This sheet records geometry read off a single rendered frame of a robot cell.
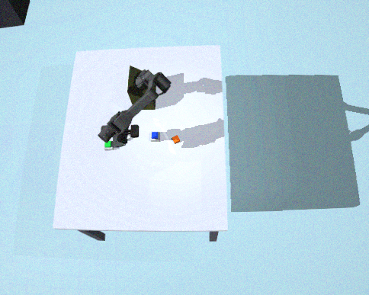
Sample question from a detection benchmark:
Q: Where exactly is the blue button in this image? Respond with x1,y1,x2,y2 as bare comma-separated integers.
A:
150,132,160,142

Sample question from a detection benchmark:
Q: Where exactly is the orange block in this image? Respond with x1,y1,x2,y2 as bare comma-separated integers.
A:
172,135,180,144

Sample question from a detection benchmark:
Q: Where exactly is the green button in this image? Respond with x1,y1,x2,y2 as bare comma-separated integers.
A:
104,140,114,151

